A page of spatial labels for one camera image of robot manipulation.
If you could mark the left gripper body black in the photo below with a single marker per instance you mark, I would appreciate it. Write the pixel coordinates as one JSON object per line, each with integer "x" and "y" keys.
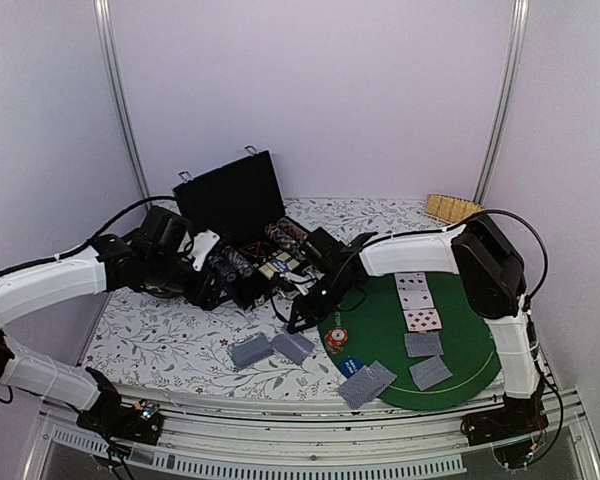
{"x": 163, "y": 272}

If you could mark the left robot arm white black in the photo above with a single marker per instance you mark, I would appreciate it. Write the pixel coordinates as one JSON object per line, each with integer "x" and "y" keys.
{"x": 49, "y": 297}

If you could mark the blue small blind button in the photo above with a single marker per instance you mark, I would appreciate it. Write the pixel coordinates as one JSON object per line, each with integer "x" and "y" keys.
{"x": 350, "y": 366}

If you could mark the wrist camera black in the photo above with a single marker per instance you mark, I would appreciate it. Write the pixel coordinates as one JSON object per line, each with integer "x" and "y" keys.
{"x": 322, "y": 245}
{"x": 163, "y": 230}

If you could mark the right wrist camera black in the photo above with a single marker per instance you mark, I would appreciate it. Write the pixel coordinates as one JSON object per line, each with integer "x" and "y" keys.
{"x": 322, "y": 245}

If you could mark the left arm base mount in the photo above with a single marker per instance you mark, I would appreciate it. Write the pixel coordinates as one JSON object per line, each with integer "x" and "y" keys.
{"x": 141, "y": 422}

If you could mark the right aluminium frame post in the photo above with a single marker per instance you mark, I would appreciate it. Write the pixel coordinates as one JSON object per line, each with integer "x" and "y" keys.
{"x": 511, "y": 67}

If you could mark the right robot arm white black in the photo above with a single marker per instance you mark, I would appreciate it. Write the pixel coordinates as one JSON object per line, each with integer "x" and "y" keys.
{"x": 476, "y": 250}

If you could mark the face up diamond card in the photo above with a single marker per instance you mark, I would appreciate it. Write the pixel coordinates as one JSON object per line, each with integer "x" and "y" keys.
{"x": 422, "y": 320}

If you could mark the community card face down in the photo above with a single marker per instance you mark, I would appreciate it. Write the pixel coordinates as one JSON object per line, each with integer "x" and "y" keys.
{"x": 423, "y": 344}
{"x": 429, "y": 373}

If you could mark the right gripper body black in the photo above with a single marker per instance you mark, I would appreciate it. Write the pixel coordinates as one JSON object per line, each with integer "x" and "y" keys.
{"x": 324, "y": 304}

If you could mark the left aluminium frame post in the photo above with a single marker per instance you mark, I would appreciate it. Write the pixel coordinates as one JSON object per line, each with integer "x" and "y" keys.
{"x": 104, "y": 25}

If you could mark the round green poker mat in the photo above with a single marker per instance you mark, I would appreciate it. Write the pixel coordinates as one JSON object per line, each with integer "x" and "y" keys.
{"x": 376, "y": 328}

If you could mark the face up red card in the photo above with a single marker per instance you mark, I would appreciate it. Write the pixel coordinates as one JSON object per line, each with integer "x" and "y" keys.
{"x": 415, "y": 299}

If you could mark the blue playing card deck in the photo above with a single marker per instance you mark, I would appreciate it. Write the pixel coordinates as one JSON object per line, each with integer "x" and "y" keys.
{"x": 250, "y": 350}

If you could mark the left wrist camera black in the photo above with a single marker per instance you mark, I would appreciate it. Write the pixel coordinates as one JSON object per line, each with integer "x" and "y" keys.
{"x": 163, "y": 230}

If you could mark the floral white table cloth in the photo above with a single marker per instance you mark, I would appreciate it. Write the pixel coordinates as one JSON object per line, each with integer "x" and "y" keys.
{"x": 170, "y": 346}

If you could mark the triangular all in marker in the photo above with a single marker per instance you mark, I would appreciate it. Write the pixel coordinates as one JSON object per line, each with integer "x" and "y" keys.
{"x": 256, "y": 250}

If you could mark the aluminium frame post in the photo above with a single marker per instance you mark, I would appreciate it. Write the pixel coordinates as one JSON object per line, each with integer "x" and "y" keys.
{"x": 511, "y": 67}
{"x": 104, "y": 25}

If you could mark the bamboo mat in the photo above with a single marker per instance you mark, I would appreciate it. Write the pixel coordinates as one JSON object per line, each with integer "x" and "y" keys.
{"x": 450, "y": 209}

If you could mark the burn card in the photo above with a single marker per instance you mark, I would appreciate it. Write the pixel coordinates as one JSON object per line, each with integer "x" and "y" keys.
{"x": 295, "y": 347}

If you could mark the aluminium front rail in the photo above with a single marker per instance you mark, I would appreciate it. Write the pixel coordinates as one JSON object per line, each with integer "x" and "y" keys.
{"x": 207, "y": 437}

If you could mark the round red floral coaster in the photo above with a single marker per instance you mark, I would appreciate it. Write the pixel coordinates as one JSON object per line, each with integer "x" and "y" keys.
{"x": 161, "y": 293}

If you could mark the face up spade card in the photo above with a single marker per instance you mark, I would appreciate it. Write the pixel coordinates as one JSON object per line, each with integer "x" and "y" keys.
{"x": 411, "y": 281}

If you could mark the red poker chip stack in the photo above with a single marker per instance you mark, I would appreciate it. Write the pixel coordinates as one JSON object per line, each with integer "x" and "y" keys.
{"x": 335, "y": 340}

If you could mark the black poker chip case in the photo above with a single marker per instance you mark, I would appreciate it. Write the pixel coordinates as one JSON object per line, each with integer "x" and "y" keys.
{"x": 232, "y": 205}

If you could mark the Texas Hold'em card box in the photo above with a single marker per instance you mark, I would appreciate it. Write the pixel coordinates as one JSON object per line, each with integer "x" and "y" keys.
{"x": 279, "y": 263}

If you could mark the dealt playing card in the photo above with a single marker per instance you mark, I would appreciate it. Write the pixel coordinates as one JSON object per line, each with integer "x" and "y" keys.
{"x": 382, "y": 377}
{"x": 362, "y": 387}

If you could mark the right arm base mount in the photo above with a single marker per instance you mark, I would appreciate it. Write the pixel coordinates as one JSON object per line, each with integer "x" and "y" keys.
{"x": 517, "y": 417}

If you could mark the right outer chip row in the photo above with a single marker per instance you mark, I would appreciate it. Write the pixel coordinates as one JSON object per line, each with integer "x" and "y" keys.
{"x": 297, "y": 233}

